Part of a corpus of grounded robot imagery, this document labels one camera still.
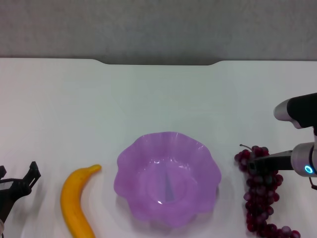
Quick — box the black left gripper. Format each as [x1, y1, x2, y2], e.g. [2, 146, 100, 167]
[0, 161, 42, 223]

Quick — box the yellow banana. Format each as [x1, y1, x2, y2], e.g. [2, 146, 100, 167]
[60, 164, 102, 238]

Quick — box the purple wavy plastic plate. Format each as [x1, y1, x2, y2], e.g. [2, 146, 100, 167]
[113, 131, 222, 229]

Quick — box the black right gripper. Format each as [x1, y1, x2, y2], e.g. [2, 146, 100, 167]
[248, 150, 295, 176]

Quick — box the dark red grape bunch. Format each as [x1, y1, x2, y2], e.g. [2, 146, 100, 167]
[234, 144, 302, 238]

